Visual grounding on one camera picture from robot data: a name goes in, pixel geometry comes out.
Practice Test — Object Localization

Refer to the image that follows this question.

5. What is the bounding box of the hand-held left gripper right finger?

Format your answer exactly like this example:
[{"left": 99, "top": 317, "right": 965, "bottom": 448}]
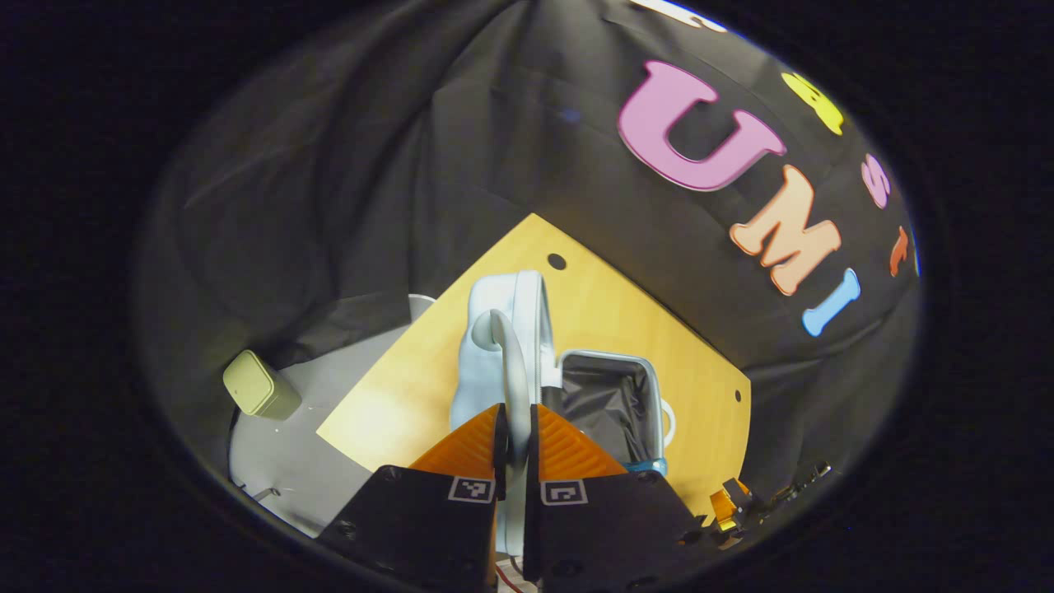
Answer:
[{"left": 525, "top": 403, "right": 711, "bottom": 591}]

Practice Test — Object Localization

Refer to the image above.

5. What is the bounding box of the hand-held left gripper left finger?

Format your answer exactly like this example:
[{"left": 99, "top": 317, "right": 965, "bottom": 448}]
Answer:
[{"left": 316, "top": 403, "right": 508, "bottom": 592}]

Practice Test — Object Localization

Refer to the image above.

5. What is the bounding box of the olive green small box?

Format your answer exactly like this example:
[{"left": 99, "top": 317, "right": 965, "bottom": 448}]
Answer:
[{"left": 222, "top": 350, "right": 302, "bottom": 421}]

